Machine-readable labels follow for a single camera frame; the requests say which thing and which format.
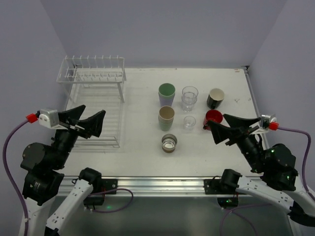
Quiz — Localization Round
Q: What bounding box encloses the red cup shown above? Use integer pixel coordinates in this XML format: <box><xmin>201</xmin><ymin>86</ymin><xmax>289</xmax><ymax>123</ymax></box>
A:
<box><xmin>203</xmin><ymin>109</ymin><xmax>223</xmax><ymax>130</ymax></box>

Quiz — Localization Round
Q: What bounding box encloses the black mug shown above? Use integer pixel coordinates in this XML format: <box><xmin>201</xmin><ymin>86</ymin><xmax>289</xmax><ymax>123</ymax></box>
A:
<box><xmin>206</xmin><ymin>88</ymin><xmax>225</xmax><ymax>109</ymax></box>

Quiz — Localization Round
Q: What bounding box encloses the clear faceted glass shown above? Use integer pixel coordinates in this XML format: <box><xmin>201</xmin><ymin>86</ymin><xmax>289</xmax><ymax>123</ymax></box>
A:
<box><xmin>182</xmin><ymin>86</ymin><xmax>199</xmax><ymax>112</ymax></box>

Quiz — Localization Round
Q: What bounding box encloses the brown and cream cup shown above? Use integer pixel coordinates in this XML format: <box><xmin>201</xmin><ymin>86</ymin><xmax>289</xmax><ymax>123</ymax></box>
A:
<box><xmin>161</xmin><ymin>134</ymin><xmax>178</xmax><ymax>153</ymax></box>

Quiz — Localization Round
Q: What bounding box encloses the beige cup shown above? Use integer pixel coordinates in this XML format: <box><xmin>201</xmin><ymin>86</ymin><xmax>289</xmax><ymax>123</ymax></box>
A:
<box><xmin>158</xmin><ymin>106</ymin><xmax>175</xmax><ymax>124</ymax></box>

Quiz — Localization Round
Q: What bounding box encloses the green cup shelf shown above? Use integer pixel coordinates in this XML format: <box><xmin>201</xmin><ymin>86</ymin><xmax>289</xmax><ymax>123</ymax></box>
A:
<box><xmin>158</xmin><ymin>119</ymin><xmax>173</xmax><ymax>131</ymax></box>
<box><xmin>158</xmin><ymin>83</ymin><xmax>176</xmax><ymax>99</ymax></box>

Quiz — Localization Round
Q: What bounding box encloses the lavender cup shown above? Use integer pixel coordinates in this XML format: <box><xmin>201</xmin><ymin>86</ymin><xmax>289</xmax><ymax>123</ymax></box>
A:
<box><xmin>158</xmin><ymin>93</ymin><xmax>175</xmax><ymax>107</ymax></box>

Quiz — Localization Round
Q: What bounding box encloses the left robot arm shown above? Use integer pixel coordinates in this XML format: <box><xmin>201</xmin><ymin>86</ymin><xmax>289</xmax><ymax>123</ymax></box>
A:
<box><xmin>21</xmin><ymin>105</ymin><xmax>106</xmax><ymax>236</ymax></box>

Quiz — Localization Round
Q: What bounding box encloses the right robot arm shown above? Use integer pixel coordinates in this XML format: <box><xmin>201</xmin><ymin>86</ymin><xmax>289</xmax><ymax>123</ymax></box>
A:
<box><xmin>204</xmin><ymin>114</ymin><xmax>315</xmax><ymax>227</ymax></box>

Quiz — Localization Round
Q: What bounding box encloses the small clear glass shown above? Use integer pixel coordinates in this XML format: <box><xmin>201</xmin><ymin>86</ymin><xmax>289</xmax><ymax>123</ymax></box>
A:
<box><xmin>184</xmin><ymin>116</ymin><xmax>196</xmax><ymax>130</ymax></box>

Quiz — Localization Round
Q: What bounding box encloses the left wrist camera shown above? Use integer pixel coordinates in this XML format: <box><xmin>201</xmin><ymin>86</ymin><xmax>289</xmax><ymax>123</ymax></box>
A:
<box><xmin>38</xmin><ymin>108</ymin><xmax>62</xmax><ymax>129</ymax></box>

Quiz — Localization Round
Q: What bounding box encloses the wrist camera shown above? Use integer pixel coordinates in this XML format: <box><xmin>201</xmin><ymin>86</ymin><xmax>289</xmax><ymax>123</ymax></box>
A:
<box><xmin>38</xmin><ymin>108</ymin><xmax>62</xmax><ymax>129</ymax></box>
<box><xmin>253</xmin><ymin>114</ymin><xmax>279</xmax><ymax>135</ymax></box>

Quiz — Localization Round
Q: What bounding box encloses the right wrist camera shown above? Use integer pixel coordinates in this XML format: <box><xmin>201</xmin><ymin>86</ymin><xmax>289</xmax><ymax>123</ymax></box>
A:
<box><xmin>253</xmin><ymin>114</ymin><xmax>279</xmax><ymax>135</ymax></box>

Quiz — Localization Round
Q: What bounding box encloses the white wire dish rack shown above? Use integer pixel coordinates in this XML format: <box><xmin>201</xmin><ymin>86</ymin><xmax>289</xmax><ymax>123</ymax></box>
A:
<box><xmin>57</xmin><ymin>56</ymin><xmax>126</xmax><ymax>151</ymax></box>

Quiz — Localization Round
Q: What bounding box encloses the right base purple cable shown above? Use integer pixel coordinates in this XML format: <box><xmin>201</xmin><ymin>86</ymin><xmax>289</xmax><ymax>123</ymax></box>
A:
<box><xmin>220</xmin><ymin>203</ymin><xmax>271</xmax><ymax>236</ymax></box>

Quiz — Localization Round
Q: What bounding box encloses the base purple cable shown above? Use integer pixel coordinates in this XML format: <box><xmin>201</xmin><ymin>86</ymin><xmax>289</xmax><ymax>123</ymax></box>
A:
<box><xmin>83</xmin><ymin>188</ymin><xmax>134</xmax><ymax>213</ymax></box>
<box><xmin>220</xmin><ymin>203</ymin><xmax>271</xmax><ymax>236</ymax></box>

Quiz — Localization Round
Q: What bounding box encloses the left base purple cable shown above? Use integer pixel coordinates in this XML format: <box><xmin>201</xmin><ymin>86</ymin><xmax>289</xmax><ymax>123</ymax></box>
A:
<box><xmin>83</xmin><ymin>188</ymin><xmax>134</xmax><ymax>213</ymax></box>

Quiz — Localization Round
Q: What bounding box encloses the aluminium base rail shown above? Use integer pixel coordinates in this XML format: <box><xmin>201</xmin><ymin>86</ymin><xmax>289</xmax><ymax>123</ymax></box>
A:
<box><xmin>59</xmin><ymin>175</ymin><xmax>237</xmax><ymax>198</ymax></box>

